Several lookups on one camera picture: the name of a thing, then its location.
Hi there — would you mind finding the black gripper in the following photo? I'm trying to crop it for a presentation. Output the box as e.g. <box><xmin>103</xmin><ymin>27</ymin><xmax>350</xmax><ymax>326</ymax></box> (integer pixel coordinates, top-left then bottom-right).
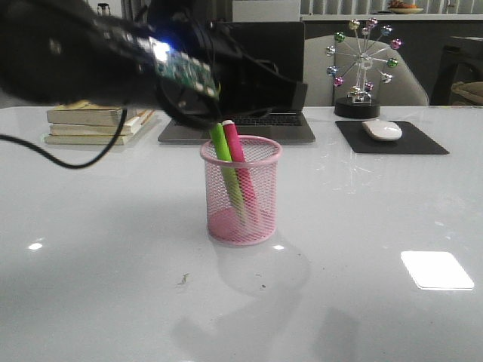
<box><xmin>147</xmin><ymin>1</ymin><xmax>307</xmax><ymax>128</ymax></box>

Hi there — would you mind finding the green pen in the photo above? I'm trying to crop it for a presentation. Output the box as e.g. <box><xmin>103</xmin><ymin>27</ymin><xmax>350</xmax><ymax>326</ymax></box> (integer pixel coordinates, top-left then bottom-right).
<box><xmin>210</xmin><ymin>123</ymin><xmax>247</xmax><ymax>224</ymax></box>

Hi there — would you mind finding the pink red pen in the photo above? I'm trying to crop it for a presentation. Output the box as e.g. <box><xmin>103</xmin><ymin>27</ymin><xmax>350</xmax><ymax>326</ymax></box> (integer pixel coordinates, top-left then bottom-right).
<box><xmin>222</xmin><ymin>120</ymin><xmax>260</xmax><ymax>225</ymax></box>

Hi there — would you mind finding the pink mesh pen holder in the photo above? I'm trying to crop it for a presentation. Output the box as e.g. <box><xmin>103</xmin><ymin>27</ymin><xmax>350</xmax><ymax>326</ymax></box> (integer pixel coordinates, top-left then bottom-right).
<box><xmin>200</xmin><ymin>136</ymin><xmax>282</xmax><ymax>246</ymax></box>

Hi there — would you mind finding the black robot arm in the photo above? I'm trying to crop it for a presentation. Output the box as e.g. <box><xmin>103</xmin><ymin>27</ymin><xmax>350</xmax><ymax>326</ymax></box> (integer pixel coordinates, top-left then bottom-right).
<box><xmin>1</xmin><ymin>1</ymin><xmax>307</xmax><ymax>129</ymax></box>

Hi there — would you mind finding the white cabinet column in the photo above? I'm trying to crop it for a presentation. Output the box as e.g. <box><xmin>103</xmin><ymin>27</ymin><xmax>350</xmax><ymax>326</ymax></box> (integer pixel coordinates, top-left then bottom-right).
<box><xmin>232</xmin><ymin>1</ymin><xmax>300</xmax><ymax>22</ymax></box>

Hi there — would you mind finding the grey open laptop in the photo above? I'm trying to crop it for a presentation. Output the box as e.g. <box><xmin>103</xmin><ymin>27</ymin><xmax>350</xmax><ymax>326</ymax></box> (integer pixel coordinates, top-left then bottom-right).
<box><xmin>158</xmin><ymin>21</ymin><xmax>315</xmax><ymax>144</ymax></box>

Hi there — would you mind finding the top yellow book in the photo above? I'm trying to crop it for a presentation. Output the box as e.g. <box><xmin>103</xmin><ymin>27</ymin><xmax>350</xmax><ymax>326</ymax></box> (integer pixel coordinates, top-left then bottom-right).
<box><xmin>47</xmin><ymin>100</ymin><xmax>123</xmax><ymax>126</ymax></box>

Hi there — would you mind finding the grey armchair right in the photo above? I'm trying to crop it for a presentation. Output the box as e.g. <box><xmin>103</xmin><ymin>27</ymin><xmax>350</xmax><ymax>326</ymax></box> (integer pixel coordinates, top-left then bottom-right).
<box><xmin>303</xmin><ymin>35</ymin><xmax>429</xmax><ymax>106</ymax></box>

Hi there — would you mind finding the middle book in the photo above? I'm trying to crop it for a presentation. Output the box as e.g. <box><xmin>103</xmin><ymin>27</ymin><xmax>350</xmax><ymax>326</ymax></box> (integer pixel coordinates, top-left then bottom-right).
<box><xmin>50</xmin><ymin>110</ymin><xmax>155</xmax><ymax>136</ymax></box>

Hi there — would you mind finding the ferris wheel desk toy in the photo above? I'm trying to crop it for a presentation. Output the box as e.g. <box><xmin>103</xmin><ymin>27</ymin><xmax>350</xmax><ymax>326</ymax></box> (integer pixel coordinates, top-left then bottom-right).
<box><xmin>325</xmin><ymin>17</ymin><xmax>403</xmax><ymax>119</ymax></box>

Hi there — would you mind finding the white computer mouse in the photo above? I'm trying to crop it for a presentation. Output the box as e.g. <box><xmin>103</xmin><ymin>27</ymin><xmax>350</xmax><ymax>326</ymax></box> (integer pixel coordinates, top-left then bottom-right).
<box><xmin>361</xmin><ymin>119</ymin><xmax>402</xmax><ymax>141</ymax></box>

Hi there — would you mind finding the fruit bowl on counter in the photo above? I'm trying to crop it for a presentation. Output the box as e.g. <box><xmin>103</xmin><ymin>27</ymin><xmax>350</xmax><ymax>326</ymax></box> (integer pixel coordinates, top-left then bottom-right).
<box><xmin>388</xmin><ymin>0</ymin><xmax>423</xmax><ymax>14</ymax></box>

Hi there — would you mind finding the black mouse pad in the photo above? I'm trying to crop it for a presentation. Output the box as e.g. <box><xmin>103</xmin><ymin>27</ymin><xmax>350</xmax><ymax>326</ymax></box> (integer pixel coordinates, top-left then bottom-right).
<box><xmin>335</xmin><ymin>120</ymin><xmax>449</xmax><ymax>155</ymax></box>

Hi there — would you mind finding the black cable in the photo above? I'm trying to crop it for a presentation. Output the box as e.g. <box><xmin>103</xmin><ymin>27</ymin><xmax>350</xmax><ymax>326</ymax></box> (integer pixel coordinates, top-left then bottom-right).
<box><xmin>0</xmin><ymin>107</ymin><xmax>129</xmax><ymax>170</ymax></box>

